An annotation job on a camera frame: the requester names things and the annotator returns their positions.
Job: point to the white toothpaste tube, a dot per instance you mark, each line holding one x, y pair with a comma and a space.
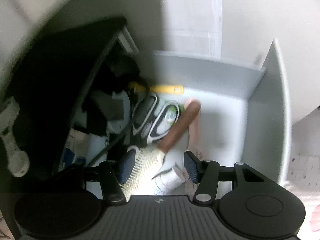
167, 181

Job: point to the wooden handled hair brush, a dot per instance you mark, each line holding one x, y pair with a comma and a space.
149, 160

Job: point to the black vanity drawer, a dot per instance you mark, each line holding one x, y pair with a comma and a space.
78, 78

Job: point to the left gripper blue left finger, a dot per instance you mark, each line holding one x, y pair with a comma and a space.
126, 167

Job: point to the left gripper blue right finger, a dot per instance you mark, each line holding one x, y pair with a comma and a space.
191, 163

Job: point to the yellow handled tool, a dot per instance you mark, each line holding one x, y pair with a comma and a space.
164, 89

